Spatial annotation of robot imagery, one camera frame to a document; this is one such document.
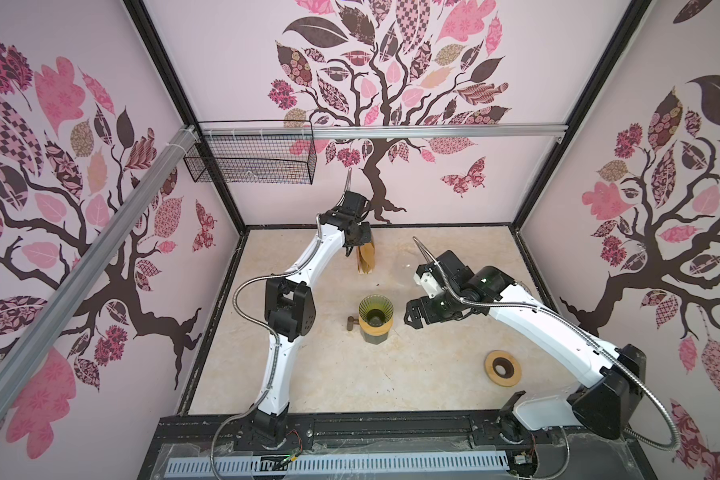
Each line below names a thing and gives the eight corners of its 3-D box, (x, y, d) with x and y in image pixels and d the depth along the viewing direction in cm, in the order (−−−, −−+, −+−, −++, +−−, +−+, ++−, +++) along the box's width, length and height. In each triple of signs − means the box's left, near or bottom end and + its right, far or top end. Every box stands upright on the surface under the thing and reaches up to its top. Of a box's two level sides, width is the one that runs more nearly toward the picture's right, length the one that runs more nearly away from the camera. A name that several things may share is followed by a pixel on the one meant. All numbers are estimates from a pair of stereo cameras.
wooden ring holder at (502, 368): (489, 386, 83) (493, 383, 81) (481, 354, 89) (484, 350, 87) (521, 386, 83) (525, 383, 81) (510, 354, 89) (514, 350, 87)
